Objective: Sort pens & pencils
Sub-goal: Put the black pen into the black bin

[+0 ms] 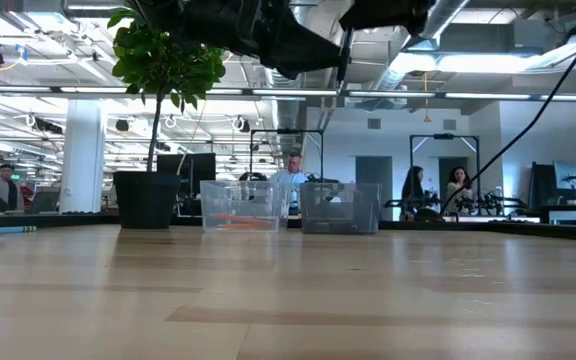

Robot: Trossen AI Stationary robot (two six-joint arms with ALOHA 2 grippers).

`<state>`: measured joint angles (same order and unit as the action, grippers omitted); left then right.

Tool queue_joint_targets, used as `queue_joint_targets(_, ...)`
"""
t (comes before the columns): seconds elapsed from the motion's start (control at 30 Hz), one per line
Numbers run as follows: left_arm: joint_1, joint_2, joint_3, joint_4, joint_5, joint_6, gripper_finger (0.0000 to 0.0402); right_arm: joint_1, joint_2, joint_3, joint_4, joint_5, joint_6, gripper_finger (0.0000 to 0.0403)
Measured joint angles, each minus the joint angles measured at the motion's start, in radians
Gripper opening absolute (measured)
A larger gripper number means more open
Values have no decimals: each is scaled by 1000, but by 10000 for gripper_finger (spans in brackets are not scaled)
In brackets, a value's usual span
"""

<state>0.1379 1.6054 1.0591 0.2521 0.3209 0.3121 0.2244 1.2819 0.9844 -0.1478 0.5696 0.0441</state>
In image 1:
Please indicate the black desk monitor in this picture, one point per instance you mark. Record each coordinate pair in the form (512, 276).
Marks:
(543, 182)

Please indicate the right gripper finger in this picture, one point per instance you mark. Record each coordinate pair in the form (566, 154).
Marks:
(363, 17)

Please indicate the clear plastic bin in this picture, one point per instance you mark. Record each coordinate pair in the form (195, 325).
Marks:
(243, 200)

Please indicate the black plant pot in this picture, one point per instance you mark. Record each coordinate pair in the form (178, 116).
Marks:
(145, 200)

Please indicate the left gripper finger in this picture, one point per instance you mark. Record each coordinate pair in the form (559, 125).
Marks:
(323, 55)

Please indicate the white building pillar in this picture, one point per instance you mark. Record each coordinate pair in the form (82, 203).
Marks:
(83, 150)

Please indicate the black aluminium table frame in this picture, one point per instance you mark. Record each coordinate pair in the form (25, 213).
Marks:
(518, 231)

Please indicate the person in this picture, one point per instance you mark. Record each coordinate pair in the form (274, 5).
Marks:
(3, 190)
(458, 187)
(412, 185)
(294, 161)

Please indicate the ceiling light strip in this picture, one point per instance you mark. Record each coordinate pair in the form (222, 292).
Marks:
(93, 90)
(8, 89)
(393, 94)
(488, 95)
(293, 92)

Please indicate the black rig frame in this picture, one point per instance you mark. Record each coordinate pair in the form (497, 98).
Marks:
(443, 136)
(288, 131)

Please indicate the grey translucent plastic bin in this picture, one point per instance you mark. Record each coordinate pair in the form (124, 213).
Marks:
(340, 210)

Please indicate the dark grey door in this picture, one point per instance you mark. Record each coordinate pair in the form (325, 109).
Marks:
(375, 175)

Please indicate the black background monitor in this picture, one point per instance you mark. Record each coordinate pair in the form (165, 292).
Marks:
(198, 170)

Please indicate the orange pencil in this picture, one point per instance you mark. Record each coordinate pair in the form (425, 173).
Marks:
(248, 226)

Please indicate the green artificial plant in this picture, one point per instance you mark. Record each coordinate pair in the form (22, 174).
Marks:
(168, 60)

